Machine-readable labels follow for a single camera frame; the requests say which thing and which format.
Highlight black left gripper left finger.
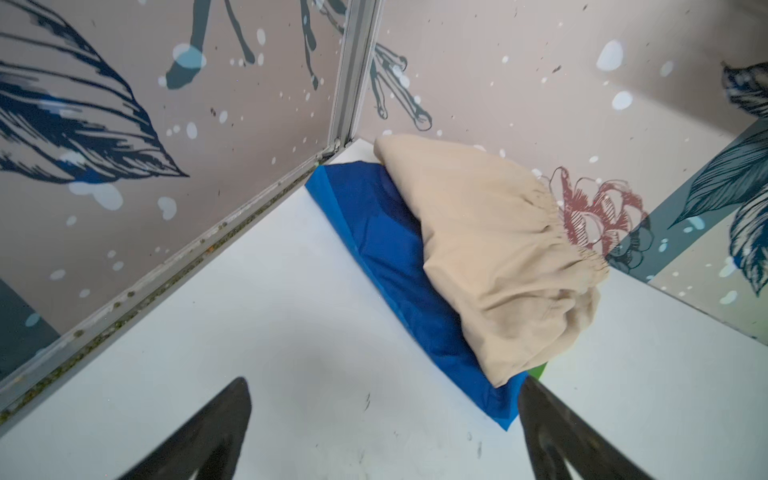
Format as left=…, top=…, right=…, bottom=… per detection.
left=122, top=377, right=252, bottom=480

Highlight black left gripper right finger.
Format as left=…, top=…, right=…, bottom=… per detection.
left=518, top=377, right=651, bottom=480

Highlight beige shorts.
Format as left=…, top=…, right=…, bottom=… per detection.
left=374, top=135, right=609, bottom=387

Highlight rainbow striped shorts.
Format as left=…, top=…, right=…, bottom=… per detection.
left=306, top=161, right=528, bottom=430

